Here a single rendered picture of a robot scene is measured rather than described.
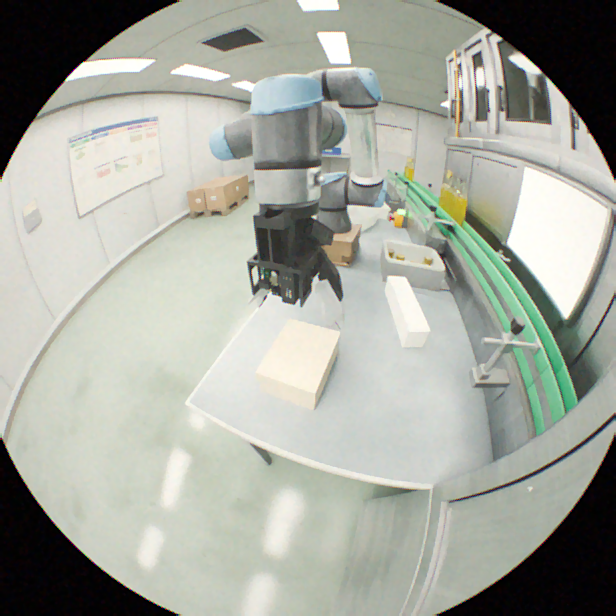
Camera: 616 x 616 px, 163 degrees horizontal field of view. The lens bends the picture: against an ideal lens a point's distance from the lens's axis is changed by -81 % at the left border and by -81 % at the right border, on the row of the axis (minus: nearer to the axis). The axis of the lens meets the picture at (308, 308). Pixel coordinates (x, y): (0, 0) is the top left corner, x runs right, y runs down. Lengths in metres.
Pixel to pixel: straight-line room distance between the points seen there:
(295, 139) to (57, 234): 3.18
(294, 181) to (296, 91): 0.10
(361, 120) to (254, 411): 0.78
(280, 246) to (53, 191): 3.21
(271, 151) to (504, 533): 0.49
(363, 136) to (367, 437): 0.76
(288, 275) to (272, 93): 0.20
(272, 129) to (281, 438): 0.47
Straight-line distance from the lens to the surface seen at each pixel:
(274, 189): 0.24
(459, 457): 0.54
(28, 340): 3.29
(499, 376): 0.55
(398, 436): 0.49
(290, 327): 0.52
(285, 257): 0.27
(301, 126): 0.24
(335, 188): 0.86
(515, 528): 0.33
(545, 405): 0.51
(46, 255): 3.24
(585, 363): 0.68
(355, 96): 0.68
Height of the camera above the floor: 1.19
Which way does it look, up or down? 41 degrees down
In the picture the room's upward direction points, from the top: straight up
